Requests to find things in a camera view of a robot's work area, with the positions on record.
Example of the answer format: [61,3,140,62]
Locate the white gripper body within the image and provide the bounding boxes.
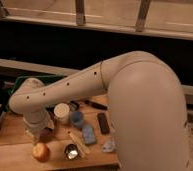
[23,111,55,145]

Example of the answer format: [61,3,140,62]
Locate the red yellow apple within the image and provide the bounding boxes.
[32,143,50,162]

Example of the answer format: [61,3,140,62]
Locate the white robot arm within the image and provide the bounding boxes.
[9,51,190,171]

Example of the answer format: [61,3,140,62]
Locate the white plastic cup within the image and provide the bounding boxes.
[54,103,70,124]

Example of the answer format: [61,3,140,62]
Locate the small metal cup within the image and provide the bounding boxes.
[64,144,79,160]

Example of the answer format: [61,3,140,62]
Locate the purple bowl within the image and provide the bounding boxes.
[39,128,54,142]

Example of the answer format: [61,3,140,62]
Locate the small dark object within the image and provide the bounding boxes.
[69,101,79,111]

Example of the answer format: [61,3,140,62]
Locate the green plastic tray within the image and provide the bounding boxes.
[8,75,64,114]

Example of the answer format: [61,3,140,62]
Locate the blue sponge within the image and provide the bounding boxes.
[82,124,97,145]

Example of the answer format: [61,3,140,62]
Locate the wooden stick utensil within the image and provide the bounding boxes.
[69,132,90,158]

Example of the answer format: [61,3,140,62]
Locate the black rectangular remote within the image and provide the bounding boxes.
[97,113,110,134]

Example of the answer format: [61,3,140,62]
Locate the crumpled blue-grey cloth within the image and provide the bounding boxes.
[102,140,116,153]

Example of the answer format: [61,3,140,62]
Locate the black-handled knife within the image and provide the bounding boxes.
[84,100,108,110]

